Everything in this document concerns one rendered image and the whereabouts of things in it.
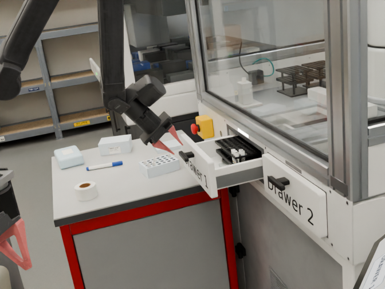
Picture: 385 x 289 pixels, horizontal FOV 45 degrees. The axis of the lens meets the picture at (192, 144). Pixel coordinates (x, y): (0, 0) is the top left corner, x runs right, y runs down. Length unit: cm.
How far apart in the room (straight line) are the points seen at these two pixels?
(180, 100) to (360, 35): 140
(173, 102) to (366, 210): 135
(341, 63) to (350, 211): 29
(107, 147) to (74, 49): 359
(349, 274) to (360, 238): 10
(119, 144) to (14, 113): 372
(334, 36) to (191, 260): 102
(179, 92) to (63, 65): 341
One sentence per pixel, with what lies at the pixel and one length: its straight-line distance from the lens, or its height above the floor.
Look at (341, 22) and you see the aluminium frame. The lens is 89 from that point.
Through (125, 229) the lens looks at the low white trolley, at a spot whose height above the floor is 66.
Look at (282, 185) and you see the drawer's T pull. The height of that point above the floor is 91.
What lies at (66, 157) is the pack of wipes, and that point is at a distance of 189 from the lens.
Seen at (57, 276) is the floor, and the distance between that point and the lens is 270.
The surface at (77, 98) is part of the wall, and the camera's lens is 555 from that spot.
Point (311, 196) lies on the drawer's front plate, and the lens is 107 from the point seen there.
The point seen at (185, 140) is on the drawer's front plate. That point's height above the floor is 93.
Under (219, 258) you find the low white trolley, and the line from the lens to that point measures 172.
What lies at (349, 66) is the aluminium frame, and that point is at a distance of 89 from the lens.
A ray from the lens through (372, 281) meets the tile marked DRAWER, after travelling 66.
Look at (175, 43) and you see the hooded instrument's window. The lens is 217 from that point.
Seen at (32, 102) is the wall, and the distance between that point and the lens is 555.
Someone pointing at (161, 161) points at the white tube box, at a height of 80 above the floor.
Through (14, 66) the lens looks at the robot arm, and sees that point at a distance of 112.
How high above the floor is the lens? 139
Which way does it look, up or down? 19 degrees down
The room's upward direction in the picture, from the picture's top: 8 degrees counter-clockwise
